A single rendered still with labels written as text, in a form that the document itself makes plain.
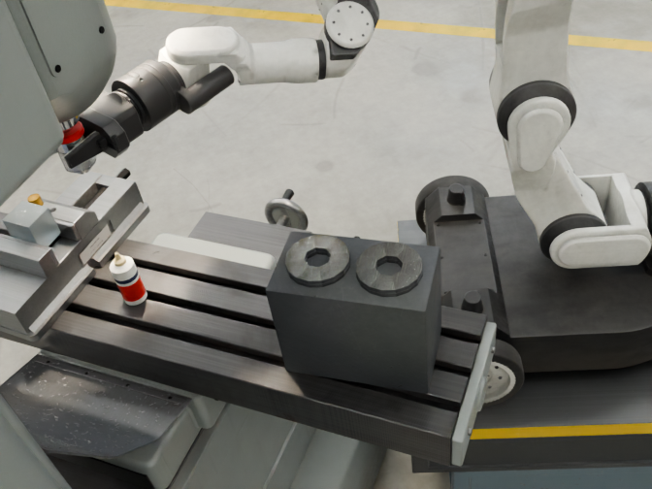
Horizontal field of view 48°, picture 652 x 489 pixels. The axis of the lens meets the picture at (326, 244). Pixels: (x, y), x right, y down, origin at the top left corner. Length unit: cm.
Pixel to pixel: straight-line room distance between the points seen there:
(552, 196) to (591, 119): 164
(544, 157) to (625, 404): 61
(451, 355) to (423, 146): 196
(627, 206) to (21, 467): 126
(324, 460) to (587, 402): 64
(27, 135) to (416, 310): 51
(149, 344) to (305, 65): 52
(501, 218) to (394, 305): 94
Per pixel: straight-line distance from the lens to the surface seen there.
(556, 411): 172
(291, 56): 120
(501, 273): 173
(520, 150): 142
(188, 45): 117
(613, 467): 189
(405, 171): 291
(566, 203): 159
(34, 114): 89
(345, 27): 120
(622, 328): 166
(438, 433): 106
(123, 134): 109
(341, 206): 278
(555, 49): 137
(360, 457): 191
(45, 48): 92
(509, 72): 138
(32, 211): 134
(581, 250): 163
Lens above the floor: 183
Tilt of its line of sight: 44 degrees down
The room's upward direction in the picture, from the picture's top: 9 degrees counter-clockwise
